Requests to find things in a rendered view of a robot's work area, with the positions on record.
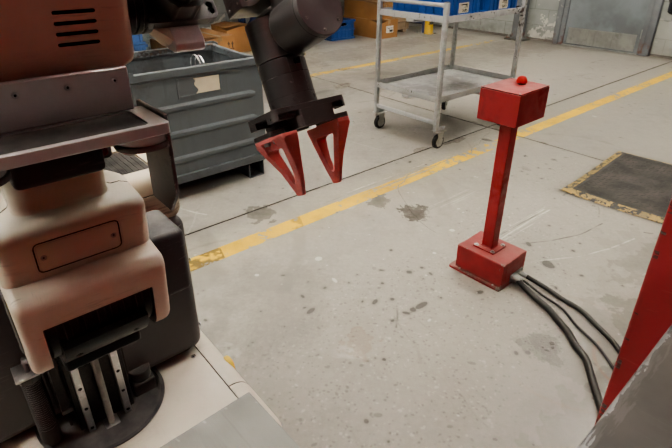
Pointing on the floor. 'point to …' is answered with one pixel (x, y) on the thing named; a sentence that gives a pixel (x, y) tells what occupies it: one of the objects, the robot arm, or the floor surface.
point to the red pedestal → (490, 255)
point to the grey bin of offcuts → (204, 106)
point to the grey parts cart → (466, 78)
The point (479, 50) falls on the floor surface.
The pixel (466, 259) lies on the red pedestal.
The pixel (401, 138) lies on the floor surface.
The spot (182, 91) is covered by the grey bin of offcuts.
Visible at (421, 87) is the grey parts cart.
